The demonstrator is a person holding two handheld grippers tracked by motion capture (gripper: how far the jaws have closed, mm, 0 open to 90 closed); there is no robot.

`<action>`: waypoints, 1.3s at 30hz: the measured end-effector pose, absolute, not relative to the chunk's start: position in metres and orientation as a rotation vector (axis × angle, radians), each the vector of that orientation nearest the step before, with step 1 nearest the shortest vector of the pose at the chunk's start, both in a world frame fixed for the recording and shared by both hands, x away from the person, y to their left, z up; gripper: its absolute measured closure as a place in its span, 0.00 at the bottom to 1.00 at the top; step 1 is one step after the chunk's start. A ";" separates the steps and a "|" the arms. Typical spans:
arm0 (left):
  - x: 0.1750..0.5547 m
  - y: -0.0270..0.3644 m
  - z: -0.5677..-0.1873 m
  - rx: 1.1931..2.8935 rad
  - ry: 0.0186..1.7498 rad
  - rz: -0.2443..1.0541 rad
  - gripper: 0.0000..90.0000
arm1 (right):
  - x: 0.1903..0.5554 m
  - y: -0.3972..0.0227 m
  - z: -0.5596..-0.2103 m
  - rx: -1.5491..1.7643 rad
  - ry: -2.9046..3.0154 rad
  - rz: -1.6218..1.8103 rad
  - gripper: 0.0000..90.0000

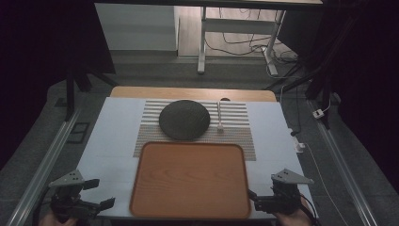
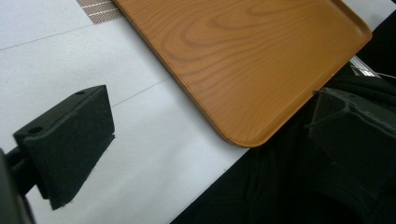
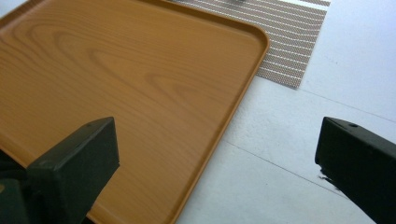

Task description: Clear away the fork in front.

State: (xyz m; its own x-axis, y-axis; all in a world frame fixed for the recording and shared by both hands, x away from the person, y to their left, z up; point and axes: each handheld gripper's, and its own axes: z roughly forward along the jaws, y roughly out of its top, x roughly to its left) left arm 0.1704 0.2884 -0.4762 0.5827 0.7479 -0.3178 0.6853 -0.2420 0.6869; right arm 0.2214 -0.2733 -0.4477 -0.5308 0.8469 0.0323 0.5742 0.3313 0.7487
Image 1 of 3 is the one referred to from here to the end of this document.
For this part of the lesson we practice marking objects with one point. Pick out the black metal stand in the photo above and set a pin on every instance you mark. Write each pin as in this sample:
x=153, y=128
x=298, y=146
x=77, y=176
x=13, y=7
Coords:
x=323, y=69
x=70, y=91

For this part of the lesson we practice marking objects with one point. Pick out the wooden table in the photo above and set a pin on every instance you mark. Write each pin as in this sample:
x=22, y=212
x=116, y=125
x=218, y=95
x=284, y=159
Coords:
x=188, y=93

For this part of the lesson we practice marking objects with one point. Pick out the person's left hand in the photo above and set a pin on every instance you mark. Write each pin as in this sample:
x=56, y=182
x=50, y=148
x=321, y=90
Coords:
x=58, y=221

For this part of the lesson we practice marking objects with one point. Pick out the white adapter box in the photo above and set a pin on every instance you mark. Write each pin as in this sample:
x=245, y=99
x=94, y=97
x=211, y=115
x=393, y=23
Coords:
x=318, y=113

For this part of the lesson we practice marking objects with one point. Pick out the striped woven placemat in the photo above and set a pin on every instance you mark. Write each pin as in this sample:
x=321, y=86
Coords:
x=233, y=138

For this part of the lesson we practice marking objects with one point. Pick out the white cabinet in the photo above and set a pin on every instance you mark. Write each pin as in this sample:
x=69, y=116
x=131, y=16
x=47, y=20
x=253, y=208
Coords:
x=135, y=26

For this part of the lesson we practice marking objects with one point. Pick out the white table cover sheet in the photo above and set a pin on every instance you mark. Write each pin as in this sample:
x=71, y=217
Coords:
x=113, y=138

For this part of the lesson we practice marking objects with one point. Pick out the aluminium rail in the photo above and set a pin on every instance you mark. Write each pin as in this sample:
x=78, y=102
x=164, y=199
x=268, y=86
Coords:
x=44, y=163
x=345, y=169

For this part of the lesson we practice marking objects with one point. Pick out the white power plug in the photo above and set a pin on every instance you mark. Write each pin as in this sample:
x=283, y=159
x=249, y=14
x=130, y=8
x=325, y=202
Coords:
x=298, y=145

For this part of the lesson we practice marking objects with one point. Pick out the person's right hand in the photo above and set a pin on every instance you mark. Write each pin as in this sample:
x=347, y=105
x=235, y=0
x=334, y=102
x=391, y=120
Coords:
x=293, y=219

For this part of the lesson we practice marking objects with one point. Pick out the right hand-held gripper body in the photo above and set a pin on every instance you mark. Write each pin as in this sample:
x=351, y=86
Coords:
x=282, y=197

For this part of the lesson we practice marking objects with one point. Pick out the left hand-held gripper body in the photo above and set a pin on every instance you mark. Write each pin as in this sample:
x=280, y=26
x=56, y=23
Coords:
x=67, y=201

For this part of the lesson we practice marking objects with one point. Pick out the white metal desk frame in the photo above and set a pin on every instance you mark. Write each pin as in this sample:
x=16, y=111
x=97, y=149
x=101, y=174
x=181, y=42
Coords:
x=238, y=26

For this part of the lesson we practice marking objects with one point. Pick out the brown wooden tray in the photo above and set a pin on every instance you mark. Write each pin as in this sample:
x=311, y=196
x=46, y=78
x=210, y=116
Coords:
x=190, y=180

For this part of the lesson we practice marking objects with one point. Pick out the dark round plate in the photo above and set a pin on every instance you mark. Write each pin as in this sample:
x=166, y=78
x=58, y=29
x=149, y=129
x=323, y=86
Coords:
x=184, y=120

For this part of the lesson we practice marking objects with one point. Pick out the small dark round object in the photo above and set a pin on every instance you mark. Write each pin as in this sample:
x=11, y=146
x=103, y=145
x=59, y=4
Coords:
x=225, y=99

